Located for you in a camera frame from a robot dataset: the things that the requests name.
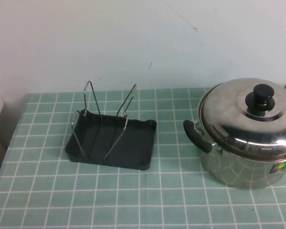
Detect black tray wire lid rack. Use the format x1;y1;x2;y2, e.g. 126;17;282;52
64;80;158;172

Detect stainless steel lid black knob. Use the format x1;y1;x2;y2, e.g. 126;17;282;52
197;77;286;160

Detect green white checked tablecloth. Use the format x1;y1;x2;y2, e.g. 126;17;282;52
0;87;286;229

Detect stainless steel pot black handles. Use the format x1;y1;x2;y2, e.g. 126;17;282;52
183;73;286;190

